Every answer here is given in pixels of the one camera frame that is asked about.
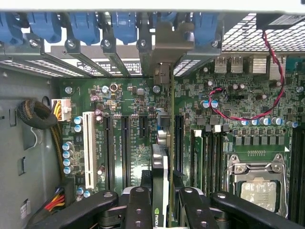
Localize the red yellow wire bundle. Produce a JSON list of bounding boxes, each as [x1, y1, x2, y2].
[[43, 187, 66, 212]]

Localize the CPU with paste residue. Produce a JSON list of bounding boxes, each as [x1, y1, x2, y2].
[[240, 180, 279, 213]]

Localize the black RAM slot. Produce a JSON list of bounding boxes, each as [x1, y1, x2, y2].
[[219, 130, 226, 191], [212, 125, 219, 191], [204, 130, 212, 191]]

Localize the white PCI expansion slot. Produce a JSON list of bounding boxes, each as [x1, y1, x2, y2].
[[82, 111, 98, 189]]

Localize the blue card retention clip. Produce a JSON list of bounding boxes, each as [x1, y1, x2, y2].
[[192, 13, 224, 47], [111, 13, 139, 45], [69, 13, 101, 46], [152, 11, 177, 24], [0, 13, 24, 46], [27, 13, 62, 43]]

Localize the short expansion slot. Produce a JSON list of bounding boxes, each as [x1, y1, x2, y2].
[[139, 115, 149, 139]]

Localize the black open PC case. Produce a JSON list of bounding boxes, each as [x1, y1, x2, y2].
[[0, 0, 305, 229]]

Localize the yellow black wire bundle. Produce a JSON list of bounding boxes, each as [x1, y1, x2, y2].
[[49, 101, 66, 182]]

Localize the red black twisted wire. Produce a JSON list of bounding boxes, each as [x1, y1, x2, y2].
[[208, 30, 286, 121]]

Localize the black sleeved cable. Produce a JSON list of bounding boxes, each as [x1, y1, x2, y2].
[[16, 99, 59, 131]]

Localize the long expansion slot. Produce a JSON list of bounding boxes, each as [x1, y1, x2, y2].
[[102, 115, 114, 191], [174, 114, 184, 182], [121, 115, 132, 189]]

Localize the metal CPU socket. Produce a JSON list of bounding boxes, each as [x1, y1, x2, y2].
[[227, 154, 290, 220]]

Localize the white power connector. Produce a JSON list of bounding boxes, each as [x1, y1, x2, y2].
[[51, 98, 72, 122]]

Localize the green motherboard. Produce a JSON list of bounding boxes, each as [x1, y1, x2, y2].
[[57, 54, 305, 225]]

